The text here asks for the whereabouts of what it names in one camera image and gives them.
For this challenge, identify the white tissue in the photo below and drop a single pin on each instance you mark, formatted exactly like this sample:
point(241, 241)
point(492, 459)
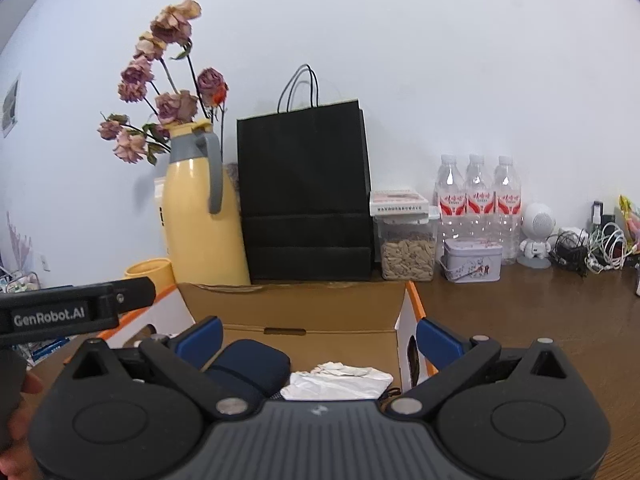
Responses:
point(335, 382)

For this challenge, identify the flat white packet box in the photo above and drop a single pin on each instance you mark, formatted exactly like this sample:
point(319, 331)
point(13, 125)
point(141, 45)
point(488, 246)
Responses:
point(400, 200)

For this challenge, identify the dried pink rose bouquet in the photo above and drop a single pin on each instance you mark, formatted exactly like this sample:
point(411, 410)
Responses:
point(175, 105)

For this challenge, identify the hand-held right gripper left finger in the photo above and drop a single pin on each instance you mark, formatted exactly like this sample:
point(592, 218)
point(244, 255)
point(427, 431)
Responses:
point(202, 342)

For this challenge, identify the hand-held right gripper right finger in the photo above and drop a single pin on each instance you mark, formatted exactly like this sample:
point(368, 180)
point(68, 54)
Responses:
point(436, 342)

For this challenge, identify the yellow thermos jug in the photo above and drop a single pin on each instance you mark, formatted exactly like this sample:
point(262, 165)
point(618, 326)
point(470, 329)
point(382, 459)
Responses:
point(195, 220)

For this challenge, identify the wall picture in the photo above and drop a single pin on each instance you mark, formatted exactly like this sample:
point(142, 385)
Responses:
point(10, 107)

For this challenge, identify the purple wall sticker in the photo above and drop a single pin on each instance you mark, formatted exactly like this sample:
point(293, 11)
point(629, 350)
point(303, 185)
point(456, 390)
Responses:
point(19, 245)

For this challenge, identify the white wall outlet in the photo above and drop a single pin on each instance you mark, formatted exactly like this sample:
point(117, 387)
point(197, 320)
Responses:
point(45, 263)

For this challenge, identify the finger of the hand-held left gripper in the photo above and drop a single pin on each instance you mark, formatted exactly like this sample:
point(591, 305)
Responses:
point(135, 292)

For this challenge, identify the printed tin box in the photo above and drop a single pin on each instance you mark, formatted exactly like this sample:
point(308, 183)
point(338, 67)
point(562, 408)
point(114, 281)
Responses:
point(472, 262)

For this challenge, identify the white object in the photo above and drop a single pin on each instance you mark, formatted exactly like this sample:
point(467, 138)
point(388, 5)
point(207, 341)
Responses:
point(638, 280)

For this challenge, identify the black paper bag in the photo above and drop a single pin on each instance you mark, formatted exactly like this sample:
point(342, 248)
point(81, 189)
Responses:
point(305, 185)

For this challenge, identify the white robot shaped speaker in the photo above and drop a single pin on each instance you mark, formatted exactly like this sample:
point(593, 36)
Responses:
point(539, 222)

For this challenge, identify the small black box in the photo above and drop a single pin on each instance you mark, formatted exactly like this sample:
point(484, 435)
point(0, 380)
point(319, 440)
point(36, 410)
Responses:
point(608, 222)

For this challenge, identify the yellow mug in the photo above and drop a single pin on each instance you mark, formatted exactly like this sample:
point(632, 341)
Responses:
point(150, 270)

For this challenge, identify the clear nut container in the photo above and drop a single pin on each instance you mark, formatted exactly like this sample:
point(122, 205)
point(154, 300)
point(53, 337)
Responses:
point(407, 255)

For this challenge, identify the person's left hand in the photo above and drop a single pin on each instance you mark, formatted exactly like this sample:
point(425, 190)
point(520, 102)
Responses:
point(15, 435)

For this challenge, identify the colourful snack packet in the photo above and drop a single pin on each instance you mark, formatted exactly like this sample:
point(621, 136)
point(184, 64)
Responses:
point(630, 217)

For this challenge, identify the red pumpkin print cardboard box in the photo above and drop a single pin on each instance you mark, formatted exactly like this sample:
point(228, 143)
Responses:
point(300, 310)

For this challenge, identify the navy blue pouch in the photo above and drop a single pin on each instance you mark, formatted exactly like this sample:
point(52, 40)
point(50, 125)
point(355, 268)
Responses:
point(250, 365)

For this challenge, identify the white storage rack cart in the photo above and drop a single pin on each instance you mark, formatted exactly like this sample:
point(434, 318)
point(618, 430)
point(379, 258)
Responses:
point(20, 282)

